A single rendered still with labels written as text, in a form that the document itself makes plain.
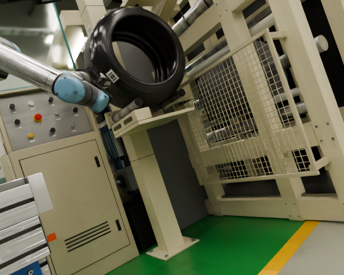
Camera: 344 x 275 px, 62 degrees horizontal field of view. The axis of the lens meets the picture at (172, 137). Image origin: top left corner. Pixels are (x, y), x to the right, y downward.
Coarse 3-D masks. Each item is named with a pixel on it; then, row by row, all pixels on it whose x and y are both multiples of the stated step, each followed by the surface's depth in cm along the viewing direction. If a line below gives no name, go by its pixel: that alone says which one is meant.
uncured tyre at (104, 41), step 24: (96, 24) 147; (120, 24) 171; (144, 24) 173; (96, 48) 141; (144, 48) 184; (168, 48) 179; (120, 72) 142; (168, 72) 184; (120, 96) 149; (144, 96) 149; (168, 96) 159
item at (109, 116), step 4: (108, 112) 172; (112, 112) 174; (116, 112) 175; (152, 112) 188; (156, 112) 189; (160, 112) 191; (108, 116) 172; (112, 116) 173; (152, 116) 187; (108, 120) 171; (112, 120) 172; (108, 124) 172; (112, 124) 171
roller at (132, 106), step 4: (136, 100) 144; (140, 100) 145; (128, 104) 153; (132, 104) 147; (136, 104) 144; (140, 104) 145; (124, 108) 157; (128, 108) 152; (132, 108) 149; (136, 108) 148; (120, 112) 162; (124, 112) 158; (128, 112) 156; (116, 116) 168; (120, 116) 164; (124, 116) 162; (116, 120) 171
